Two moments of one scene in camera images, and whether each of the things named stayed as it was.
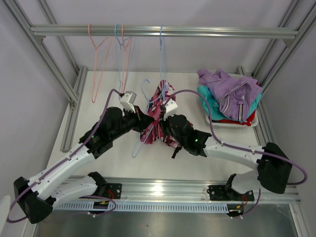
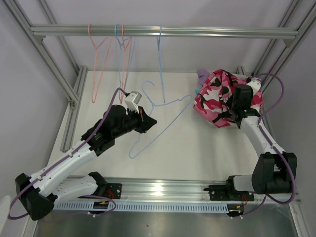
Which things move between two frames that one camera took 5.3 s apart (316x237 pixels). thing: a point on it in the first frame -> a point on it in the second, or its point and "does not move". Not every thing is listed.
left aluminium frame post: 73,96 does not move
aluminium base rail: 147,190 does not move
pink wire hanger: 94,99 does not move
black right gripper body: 165,123 -> 232,104
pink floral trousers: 163,92 -> 214,98
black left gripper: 142,120 does not move
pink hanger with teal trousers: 127,49 does not move
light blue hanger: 147,134 -> 151,109
